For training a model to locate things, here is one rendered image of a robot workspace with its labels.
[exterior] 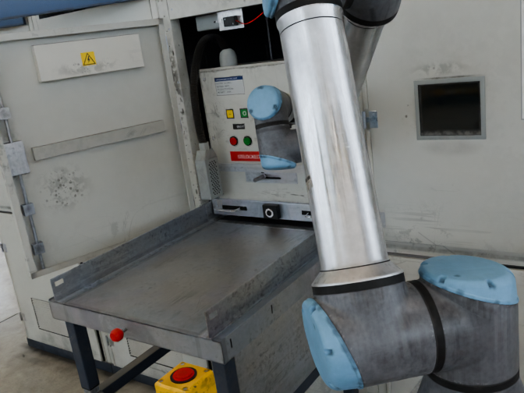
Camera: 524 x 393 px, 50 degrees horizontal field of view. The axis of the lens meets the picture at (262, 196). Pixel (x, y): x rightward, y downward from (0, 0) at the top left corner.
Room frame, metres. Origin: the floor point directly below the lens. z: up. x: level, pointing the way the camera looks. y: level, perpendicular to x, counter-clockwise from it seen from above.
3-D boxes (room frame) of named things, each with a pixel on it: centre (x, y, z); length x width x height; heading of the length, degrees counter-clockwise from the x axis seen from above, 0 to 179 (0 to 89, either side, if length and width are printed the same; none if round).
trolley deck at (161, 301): (1.57, 0.19, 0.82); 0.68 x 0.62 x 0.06; 144
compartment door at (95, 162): (1.88, 0.52, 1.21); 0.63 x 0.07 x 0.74; 126
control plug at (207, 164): (1.94, 0.17, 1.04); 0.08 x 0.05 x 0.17; 144
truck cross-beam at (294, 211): (1.89, -0.05, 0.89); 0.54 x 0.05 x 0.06; 54
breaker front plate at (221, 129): (1.87, -0.04, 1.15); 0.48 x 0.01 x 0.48; 54
